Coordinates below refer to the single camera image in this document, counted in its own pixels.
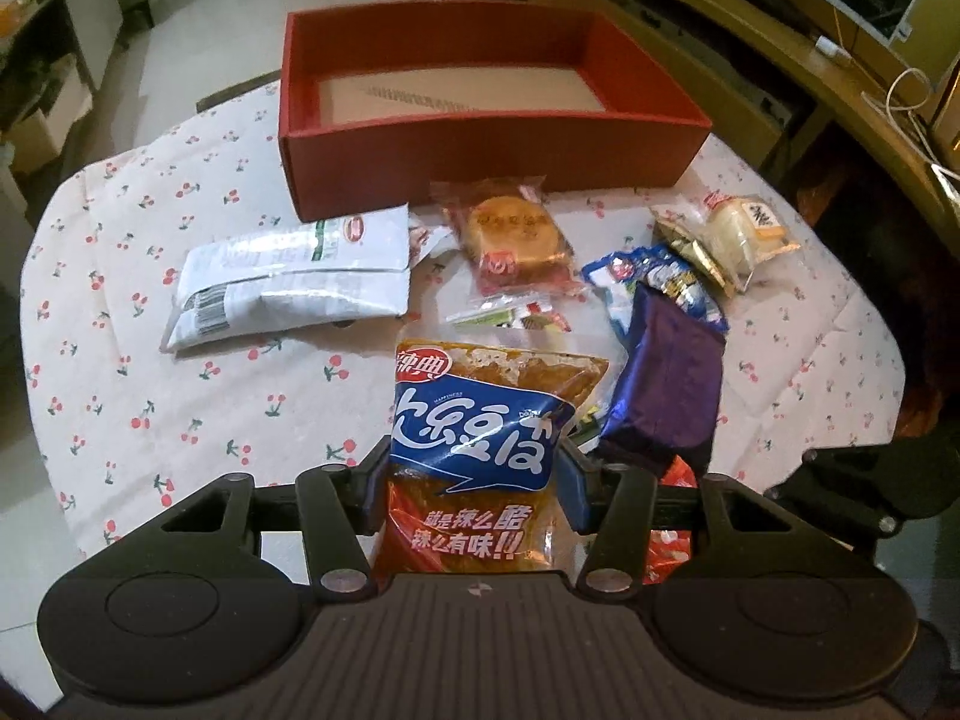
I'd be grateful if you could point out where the red snack bag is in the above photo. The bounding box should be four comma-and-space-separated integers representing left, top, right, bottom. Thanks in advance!
643, 455, 698, 585

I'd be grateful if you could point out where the shiny blue foil packet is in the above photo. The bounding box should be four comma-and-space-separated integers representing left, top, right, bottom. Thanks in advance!
597, 284, 726, 478

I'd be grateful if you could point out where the orange blue tofu snack bag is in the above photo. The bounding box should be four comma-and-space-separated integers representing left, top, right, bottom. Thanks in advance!
373, 337, 613, 583

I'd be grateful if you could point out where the Kaprons wafer packet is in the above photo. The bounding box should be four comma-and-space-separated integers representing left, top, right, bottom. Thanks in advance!
448, 294, 571, 333

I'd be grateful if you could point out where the steamed cake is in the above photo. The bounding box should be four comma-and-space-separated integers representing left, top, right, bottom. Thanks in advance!
651, 192, 800, 296

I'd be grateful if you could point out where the small blue candy bag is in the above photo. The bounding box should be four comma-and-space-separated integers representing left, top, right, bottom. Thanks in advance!
581, 244, 729, 340

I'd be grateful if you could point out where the cherry print tablecloth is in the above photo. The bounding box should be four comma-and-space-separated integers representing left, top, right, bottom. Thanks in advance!
17, 78, 907, 558

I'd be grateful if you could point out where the round pastry in red wrapper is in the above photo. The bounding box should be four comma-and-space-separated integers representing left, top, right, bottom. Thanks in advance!
430, 176, 583, 298

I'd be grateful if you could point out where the white duck snack pouch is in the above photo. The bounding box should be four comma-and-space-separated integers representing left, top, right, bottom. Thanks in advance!
409, 216, 457, 268

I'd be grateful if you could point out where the red cardboard box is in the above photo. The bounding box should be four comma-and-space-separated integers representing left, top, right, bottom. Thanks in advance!
278, 0, 711, 221

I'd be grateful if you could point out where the wooden tv cabinet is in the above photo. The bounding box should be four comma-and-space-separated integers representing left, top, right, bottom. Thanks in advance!
463, 0, 960, 257

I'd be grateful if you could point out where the cluttered side table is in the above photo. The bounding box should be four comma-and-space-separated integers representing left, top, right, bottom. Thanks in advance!
2, 0, 122, 130

